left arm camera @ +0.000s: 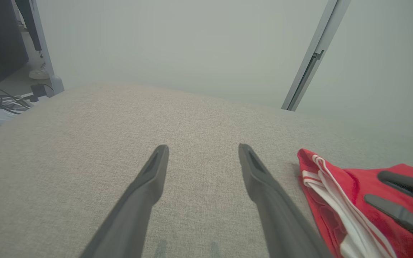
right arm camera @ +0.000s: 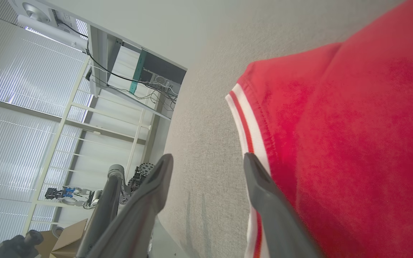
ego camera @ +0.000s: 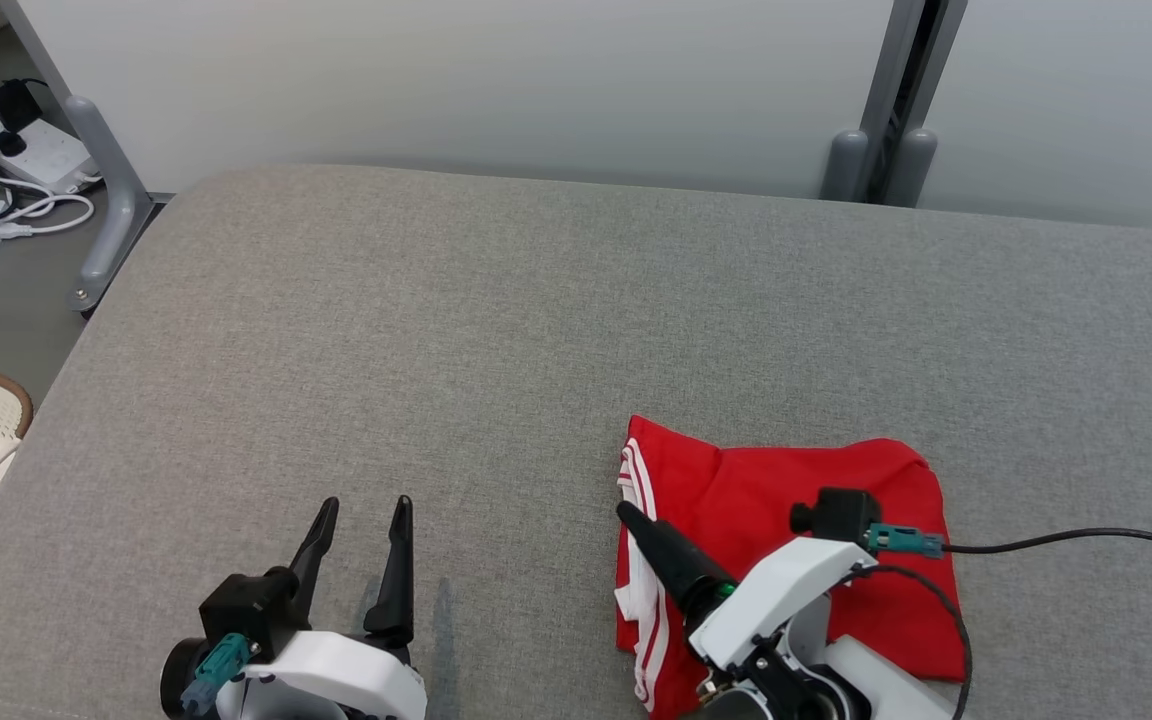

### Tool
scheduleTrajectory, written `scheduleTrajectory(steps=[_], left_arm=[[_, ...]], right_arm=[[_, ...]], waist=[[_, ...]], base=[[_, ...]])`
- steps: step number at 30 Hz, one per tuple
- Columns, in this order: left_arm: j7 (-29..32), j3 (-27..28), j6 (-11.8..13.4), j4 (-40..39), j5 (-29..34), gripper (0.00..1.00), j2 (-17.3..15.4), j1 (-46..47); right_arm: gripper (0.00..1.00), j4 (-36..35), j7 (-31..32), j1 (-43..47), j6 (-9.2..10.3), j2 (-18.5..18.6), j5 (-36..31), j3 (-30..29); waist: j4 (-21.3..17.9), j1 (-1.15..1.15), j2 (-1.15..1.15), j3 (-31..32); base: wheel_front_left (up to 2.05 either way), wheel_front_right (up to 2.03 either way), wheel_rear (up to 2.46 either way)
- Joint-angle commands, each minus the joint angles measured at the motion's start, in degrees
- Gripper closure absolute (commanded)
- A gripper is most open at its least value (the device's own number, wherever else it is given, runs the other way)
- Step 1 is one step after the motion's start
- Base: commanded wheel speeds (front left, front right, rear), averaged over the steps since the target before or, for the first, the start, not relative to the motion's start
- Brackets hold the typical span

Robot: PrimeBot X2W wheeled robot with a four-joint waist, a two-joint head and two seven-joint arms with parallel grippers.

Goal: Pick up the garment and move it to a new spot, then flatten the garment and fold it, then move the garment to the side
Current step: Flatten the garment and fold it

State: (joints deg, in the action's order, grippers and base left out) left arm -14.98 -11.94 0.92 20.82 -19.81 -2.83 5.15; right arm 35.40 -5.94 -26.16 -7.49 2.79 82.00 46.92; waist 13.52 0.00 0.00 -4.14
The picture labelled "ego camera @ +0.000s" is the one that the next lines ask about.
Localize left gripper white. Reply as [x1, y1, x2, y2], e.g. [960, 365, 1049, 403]
[161, 494, 429, 720]

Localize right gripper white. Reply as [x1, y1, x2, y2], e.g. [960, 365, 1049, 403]
[615, 499, 879, 671]

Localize red shorts thin white stripes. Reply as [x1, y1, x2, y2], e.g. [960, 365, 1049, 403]
[614, 415, 969, 719]

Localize grey metal partition leg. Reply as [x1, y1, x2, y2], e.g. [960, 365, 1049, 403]
[0, 0, 155, 314]

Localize long white power strip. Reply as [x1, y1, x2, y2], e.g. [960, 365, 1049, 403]
[0, 110, 102, 193]

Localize black power adapter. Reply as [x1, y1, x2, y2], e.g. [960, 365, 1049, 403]
[0, 78, 47, 159]

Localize right camera cable teal connector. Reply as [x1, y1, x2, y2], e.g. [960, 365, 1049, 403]
[866, 522, 1152, 583]

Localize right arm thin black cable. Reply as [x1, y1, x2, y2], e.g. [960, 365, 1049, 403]
[836, 563, 974, 701]

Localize white power cable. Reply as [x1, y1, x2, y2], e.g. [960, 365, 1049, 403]
[0, 188, 97, 241]

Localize grey metal partition post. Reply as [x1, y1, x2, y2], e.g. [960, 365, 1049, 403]
[821, 0, 969, 208]

